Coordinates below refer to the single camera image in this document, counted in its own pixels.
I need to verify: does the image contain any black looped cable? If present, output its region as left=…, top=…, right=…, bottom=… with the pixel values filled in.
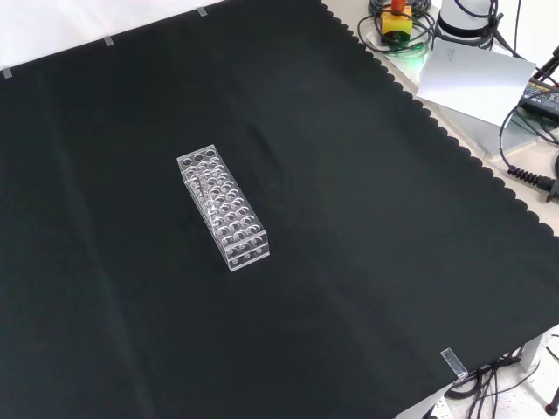
left=357, top=0, right=439, bottom=54

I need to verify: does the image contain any black bench cloth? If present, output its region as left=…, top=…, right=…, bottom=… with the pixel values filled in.
left=0, top=0, right=559, bottom=419

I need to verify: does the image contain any black cable bundle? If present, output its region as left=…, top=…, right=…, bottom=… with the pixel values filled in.
left=444, top=333, right=559, bottom=414

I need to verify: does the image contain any grey table leg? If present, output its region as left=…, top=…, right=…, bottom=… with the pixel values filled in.
left=521, top=334, right=546, bottom=373

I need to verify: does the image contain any black power adapter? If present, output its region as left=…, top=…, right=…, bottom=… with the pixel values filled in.
left=518, top=77, right=559, bottom=117

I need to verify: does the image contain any clear tape strip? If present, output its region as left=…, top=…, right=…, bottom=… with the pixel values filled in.
left=439, top=347, right=467, bottom=377

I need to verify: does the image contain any yellow stop button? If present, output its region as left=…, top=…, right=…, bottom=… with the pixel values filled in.
left=378, top=0, right=414, bottom=41

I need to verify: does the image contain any black tripod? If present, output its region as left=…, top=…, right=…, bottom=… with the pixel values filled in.
left=528, top=43, right=559, bottom=91

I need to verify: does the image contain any black cable with ribbed plug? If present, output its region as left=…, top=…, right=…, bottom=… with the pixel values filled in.
left=497, top=103, right=559, bottom=203

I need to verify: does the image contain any clear plastic test tube rack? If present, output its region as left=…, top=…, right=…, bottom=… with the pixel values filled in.
left=176, top=144, right=272, bottom=273

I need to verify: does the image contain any pale board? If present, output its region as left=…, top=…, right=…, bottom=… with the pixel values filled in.
left=416, top=40, right=537, bottom=128

